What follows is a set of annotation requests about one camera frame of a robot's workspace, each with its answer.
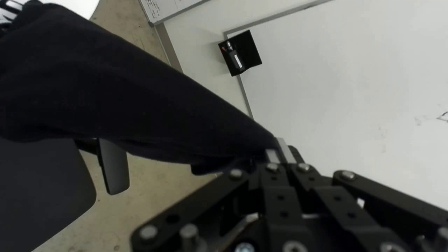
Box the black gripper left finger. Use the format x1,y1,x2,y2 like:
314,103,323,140
131,147,313,252

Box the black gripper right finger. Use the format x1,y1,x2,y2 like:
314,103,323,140
278,137,448,252

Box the black shirt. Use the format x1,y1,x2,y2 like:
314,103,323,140
0,0,282,176

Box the black chair armrest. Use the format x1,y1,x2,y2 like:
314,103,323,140
75,137,132,196

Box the grey-backed black office chair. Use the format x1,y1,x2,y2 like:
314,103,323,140
0,134,132,252

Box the low wide whiteboard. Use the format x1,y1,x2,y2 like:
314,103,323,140
139,0,208,25

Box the large wall whiteboard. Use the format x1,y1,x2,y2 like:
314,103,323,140
223,0,448,211

